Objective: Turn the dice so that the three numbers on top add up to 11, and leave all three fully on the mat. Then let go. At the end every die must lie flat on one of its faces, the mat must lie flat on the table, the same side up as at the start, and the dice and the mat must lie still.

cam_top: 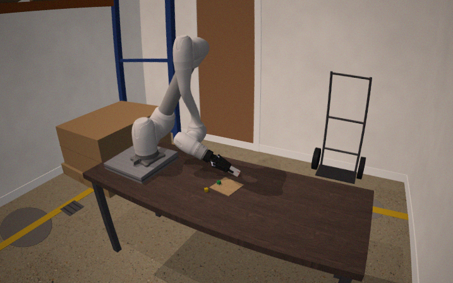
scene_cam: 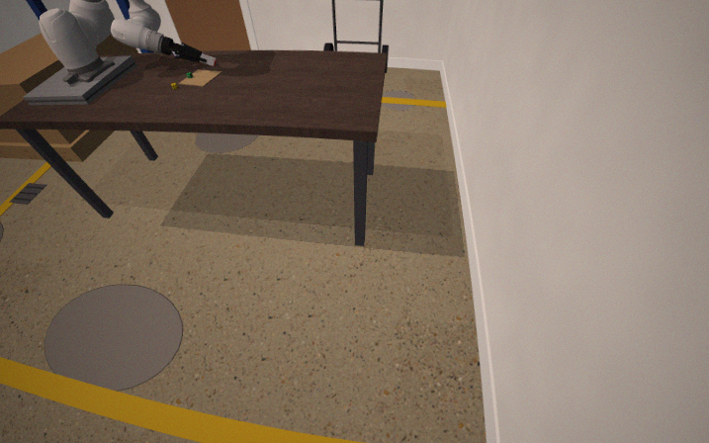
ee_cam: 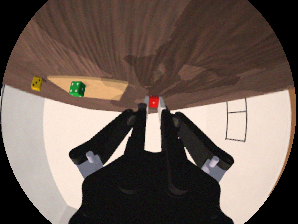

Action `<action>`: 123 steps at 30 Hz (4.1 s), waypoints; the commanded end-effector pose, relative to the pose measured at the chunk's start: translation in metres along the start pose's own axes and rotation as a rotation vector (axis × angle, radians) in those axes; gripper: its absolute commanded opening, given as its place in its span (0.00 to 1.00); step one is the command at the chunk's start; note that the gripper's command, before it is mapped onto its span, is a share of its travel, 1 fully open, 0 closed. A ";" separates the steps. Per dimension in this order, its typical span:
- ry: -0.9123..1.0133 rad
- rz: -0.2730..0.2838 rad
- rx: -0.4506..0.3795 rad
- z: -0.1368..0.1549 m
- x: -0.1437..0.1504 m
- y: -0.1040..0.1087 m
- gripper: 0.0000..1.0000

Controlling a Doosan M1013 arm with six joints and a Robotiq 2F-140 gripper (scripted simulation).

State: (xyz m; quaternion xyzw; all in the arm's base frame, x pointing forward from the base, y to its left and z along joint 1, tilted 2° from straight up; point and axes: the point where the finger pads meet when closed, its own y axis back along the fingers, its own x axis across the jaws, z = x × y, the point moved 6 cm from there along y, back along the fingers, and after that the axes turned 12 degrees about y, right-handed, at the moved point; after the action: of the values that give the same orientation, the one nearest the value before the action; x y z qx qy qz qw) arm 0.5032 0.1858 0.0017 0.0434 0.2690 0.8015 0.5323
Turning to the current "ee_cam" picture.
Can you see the red die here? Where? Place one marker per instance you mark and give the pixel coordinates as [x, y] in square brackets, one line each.
[153, 101]

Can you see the tan square mat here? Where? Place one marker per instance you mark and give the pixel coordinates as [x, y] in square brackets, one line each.
[95, 87]

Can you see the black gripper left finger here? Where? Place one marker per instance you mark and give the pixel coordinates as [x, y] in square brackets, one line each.
[94, 153]

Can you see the green die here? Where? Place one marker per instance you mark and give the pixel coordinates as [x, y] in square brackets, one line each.
[77, 89]

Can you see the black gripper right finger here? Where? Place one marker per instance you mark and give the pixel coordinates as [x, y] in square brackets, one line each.
[204, 152]

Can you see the yellow die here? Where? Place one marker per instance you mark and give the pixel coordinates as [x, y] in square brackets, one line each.
[37, 83]

